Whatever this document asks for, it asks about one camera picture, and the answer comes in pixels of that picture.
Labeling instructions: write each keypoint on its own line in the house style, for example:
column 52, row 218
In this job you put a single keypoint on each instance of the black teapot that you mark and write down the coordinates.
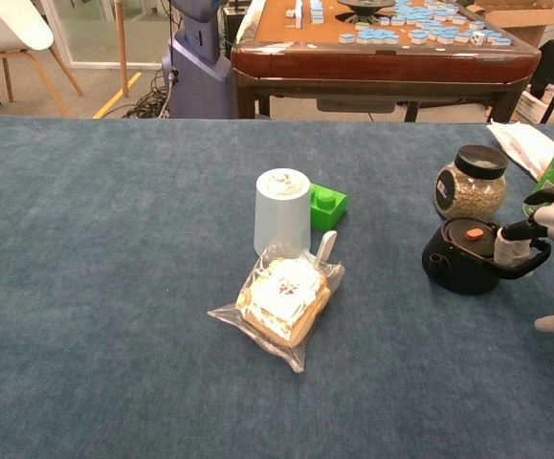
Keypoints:
column 458, row 268

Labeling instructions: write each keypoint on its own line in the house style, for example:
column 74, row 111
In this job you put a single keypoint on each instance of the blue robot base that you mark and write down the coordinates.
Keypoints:
column 195, row 72

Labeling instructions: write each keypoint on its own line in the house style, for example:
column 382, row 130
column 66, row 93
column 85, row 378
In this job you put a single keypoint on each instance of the white paper bag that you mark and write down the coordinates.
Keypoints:
column 520, row 141

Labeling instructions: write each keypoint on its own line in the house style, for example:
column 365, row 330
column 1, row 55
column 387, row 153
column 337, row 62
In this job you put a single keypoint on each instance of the glass grain jar black lid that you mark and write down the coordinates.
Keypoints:
column 470, row 196

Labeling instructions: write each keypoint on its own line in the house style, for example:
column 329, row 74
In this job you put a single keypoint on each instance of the white dotted mahjong tile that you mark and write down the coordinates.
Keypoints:
column 478, row 38

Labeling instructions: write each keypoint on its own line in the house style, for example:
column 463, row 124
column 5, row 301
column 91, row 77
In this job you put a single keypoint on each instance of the cardboard box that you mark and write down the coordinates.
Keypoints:
column 520, row 19

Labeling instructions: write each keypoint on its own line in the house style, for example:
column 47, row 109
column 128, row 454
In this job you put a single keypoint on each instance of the green toy brick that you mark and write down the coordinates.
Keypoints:
column 326, row 215

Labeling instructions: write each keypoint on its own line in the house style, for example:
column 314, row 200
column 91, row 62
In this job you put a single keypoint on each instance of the brown mahjong table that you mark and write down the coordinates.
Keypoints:
column 377, row 67

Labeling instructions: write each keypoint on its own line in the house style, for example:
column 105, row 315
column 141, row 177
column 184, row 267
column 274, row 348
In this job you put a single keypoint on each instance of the blue mahjong tile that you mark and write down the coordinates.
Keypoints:
column 347, row 38

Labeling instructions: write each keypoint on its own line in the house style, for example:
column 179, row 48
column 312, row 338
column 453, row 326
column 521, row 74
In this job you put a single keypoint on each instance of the light blue mug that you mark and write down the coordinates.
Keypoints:
column 281, row 220

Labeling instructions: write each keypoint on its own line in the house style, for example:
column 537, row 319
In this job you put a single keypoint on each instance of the black mahjong centre disc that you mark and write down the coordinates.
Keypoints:
column 365, row 5

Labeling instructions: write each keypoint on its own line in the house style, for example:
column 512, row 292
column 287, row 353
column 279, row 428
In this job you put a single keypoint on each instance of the bagged sliced bread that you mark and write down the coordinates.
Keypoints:
column 281, row 296

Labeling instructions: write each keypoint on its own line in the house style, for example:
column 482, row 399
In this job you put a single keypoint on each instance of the wooden pole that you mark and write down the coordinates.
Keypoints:
column 122, row 48

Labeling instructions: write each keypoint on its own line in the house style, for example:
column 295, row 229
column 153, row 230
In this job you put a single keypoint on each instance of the blue felt tablecloth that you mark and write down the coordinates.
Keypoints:
column 66, row 287

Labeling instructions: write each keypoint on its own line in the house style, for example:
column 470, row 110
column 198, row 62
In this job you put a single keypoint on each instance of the white chair wooden legs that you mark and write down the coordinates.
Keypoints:
column 4, row 24

